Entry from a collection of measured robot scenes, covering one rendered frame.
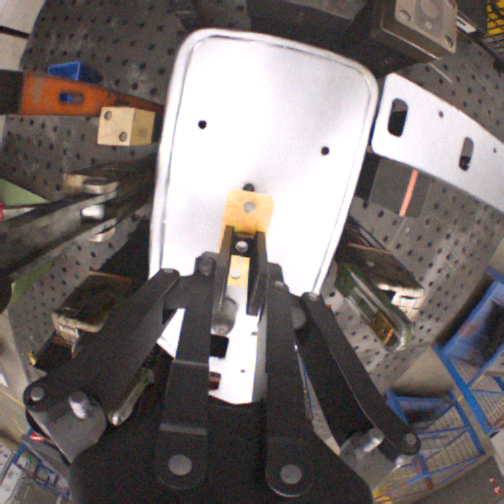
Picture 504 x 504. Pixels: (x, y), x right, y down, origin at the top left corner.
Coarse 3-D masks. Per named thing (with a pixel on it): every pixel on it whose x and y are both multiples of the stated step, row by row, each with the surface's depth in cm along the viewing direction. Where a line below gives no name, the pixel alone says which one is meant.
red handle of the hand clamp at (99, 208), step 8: (0, 208) 16; (8, 208) 16; (16, 208) 17; (24, 208) 17; (32, 208) 18; (88, 208) 21; (96, 208) 21; (104, 208) 22; (0, 216) 16; (8, 216) 16; (80, 216) 21; (88, 216) 21; (96, 216) 21
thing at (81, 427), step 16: (80, 400) 6; (96, 400) 6; (64, 416) 6; (80, 416) 6; (96, 416) 6; (48, 432) 5; (64, 432) 5; (80, 432) 5; (96, 432) 6; (64, 448) 5; (80, 448) 5
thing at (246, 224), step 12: (228, 192) 20; (240, 192) 20; (252, 192) 20; (228, 204) 20; (240, 204) 20; (264, 204) 20; (228, 216) 21; (240, 216) 21; (252, 216) 21; (264, 216) 21; (240, 228) 21; (252, 228) 21; (264, 228) 21; (240, 240) 20; (252, 240) 20; (240, 252) 21; (240, 264) 22; (240, 276) 23
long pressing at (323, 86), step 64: (192, 64) 22; (256, 64) 22; (320, 64) 21; (192, 128) 25; (256, 128) 25; (320, 128) 24; (192, 192) 28; (256, 192) 27; (320, 192) 27; (192, 256) 31; (320, 256) 31; (256, 320) 35
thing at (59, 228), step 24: (24, 216) 13; (48, 216) 15; (72, 216) 19; (0, 240) 11; (24, 240) 14; (48, 240) 16; (72, 240) 18; (0, 264) 12; (24, 264) 13; (0, 288) 9; (0, 312) 9
